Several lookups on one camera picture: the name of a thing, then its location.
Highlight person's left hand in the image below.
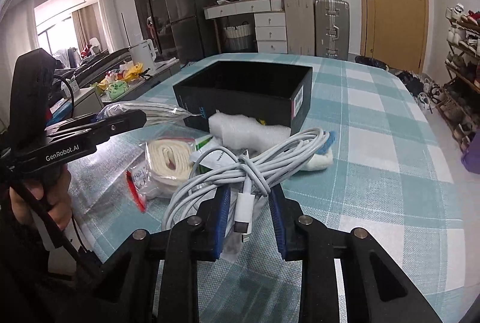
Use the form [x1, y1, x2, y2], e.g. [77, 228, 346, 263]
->
[10, 164, 72, 230]

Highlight white kettle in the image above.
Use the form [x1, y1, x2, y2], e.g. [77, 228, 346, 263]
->
[129, 39, 156, 74]

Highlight white desk with drawers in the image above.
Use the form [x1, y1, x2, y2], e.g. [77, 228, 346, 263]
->
[203, 0, 287, 54]

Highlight beige suitcase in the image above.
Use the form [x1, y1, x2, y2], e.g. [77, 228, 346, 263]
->
[283, 0, 316, 56]

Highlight dark grey refrigerator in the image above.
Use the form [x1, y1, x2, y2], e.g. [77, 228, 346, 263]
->
[166, 0, 218, 64]

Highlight white charging cable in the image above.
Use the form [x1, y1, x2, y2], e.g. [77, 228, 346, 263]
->
[160, 127, 331, 245]

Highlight bagged cream webbing strap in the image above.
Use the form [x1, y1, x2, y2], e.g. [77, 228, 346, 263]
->
[125, 136, 203, 214]

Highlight white foam wrap piece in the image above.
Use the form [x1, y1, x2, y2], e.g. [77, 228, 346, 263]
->
[208, 112, 291, 153]

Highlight black cardboard box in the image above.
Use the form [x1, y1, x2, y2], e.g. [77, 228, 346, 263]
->
[173, 60, 313, 133]

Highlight woven laundry basket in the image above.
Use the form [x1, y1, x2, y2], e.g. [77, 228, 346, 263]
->
[223, 21, 253, 53]

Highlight silver foil sachet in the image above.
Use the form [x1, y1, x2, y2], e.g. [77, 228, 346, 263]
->
[190, 143, 238, 174]

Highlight teal checkered tablecloth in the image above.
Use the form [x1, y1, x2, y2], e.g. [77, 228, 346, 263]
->
[69, 54, 479, 322]

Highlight bagged white cord bundle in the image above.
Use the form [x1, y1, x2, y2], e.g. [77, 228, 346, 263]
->
[96, 100, 202, 128]

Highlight silver aluminium suitcase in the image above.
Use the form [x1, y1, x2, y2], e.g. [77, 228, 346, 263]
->
[315, 0, 350, 60]

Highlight wooden shoe rack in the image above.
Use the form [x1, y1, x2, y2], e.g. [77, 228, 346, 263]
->
[437, 3, 479, 153]

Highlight purple bag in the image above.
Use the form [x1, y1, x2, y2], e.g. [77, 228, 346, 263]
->
[460, 132, 480, 174]

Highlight green medicine sachet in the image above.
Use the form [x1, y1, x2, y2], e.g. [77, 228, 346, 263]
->
[190, 134, 213, 175]

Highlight white plush toy blue ears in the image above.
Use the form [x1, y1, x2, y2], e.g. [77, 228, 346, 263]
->
[300, 131, 336, 172]

